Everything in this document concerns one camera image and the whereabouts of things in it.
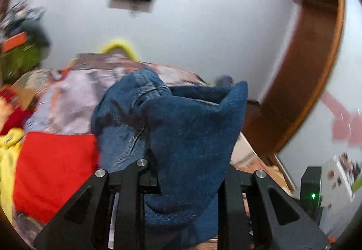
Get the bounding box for yellow garment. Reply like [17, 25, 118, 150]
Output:
[0, 128, 24, 223]

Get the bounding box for red folded garment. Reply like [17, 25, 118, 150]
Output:
[13, 132, 99, 224]

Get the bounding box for green patterned covered cabinet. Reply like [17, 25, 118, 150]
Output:
[1, 42, 42, 83]

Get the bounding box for newspaper print bed sheet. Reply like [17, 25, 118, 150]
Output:
[11, 52, 293, 250]

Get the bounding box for brown wooden wardrobe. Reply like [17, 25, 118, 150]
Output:
[242, 0, 346, 158]

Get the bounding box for orange box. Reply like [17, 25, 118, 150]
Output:
[1, 32, 27, 53]

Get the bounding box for blue denim jeans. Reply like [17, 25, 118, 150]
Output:
[91, 68, 248, 249]

